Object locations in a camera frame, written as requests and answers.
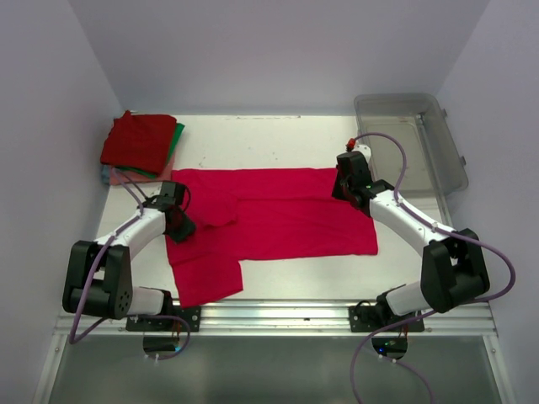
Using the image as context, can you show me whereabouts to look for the clear plastic bin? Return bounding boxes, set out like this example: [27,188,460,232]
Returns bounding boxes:
[353,92,469,202]

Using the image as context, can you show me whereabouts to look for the salmon pink folded shirt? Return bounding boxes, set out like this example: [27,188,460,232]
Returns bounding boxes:
[109,161,173,185]

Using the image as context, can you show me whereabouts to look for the aluminium mounting rail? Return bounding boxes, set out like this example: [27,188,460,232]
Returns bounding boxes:
[52,297,498,338]

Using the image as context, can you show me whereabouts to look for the dark red folded shirt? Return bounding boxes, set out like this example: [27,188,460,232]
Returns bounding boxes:
[100,110,177,175]

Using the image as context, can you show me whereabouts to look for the light blue folded shirt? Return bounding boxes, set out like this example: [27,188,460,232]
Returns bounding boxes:
[100,165,110,185]

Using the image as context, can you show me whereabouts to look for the crimson pink t shirt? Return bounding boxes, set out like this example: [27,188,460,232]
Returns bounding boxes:
[166,167,379,307]

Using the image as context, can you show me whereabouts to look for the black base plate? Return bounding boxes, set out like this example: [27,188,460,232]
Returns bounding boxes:
[125,306,201,332]
[348,305,425,332]

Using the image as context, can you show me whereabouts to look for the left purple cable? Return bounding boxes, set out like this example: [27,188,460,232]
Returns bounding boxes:
[67,167,193,361]

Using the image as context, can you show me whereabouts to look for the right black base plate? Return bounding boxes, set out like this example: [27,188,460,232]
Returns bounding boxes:
[348,305,425,332]

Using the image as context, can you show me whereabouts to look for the green folded shirt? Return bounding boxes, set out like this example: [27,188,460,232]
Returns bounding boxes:
[118,123,184,178]

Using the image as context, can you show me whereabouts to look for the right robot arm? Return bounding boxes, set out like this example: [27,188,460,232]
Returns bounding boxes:
[332,151,490,331]

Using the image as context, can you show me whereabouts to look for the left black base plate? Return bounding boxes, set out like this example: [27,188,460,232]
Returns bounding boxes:
[125,306,201,332]

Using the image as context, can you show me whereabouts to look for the purple cable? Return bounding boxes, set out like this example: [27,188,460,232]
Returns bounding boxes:
[67,167,193,361]
[347,132,517,404]

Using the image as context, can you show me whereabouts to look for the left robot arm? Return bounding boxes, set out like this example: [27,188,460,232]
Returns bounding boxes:
[62,181,195,331]

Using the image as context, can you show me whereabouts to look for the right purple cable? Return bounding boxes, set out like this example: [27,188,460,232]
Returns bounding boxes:
[347,132,517,404]

